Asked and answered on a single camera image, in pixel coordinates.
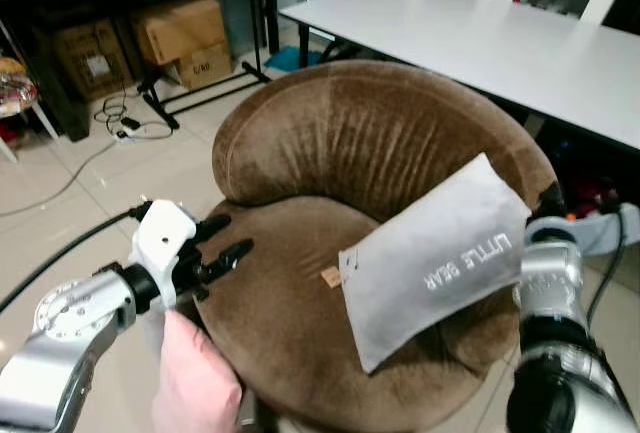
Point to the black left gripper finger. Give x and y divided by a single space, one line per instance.
230 255
212 228

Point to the grey pillow white lettering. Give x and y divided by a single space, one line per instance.
430 253

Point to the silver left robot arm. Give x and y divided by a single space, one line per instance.
60 343

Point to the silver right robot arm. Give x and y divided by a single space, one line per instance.
545 353

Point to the pink pillow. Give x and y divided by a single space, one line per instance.
195 383

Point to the teal floor mat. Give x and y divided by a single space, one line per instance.
306 57

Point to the white power strip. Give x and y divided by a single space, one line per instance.
130 127

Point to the small cardboard box black lettering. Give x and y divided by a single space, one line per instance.
207 68

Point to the white table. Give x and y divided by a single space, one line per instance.
480 43

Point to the plain tan cardboard box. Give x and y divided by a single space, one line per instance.
180 25

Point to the dark cardboard box white label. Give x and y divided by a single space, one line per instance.
90 58

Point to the stool with patterned cushion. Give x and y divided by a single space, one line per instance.
15 93

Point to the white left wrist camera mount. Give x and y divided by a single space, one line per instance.
160 238

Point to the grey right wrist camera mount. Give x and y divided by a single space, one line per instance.
605 231

